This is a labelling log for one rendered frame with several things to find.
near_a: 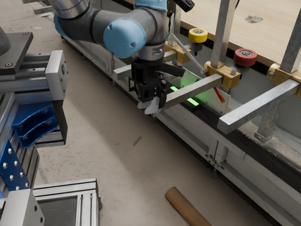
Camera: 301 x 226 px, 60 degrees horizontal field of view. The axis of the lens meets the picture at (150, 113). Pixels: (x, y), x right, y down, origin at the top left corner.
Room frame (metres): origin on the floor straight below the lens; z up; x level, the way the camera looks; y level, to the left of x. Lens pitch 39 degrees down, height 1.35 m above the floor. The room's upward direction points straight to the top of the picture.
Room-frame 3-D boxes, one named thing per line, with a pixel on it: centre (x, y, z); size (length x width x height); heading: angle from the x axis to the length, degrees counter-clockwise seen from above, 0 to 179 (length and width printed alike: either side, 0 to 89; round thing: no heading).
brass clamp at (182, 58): (1.05, -0.11, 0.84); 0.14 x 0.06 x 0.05; 36
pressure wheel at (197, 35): (1.09, -0.20, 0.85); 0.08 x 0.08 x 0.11
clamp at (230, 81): (0.84, -0.26, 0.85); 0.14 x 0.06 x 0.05; 36
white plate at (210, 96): (0.87, -0.21, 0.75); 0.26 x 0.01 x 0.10; 36
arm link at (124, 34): (0.55, 0.06, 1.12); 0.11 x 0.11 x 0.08; 65
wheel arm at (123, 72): (0.98, -0.05, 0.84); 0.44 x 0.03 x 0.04; 126
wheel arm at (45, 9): (1.78, 0.54, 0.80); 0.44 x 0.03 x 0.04; 126
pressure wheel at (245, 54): (0.89, -0.35, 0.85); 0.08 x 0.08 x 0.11
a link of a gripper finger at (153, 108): (0.62, 0.00, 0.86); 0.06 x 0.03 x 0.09; 126
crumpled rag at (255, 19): (1.24, -0.49, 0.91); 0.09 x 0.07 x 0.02; 93
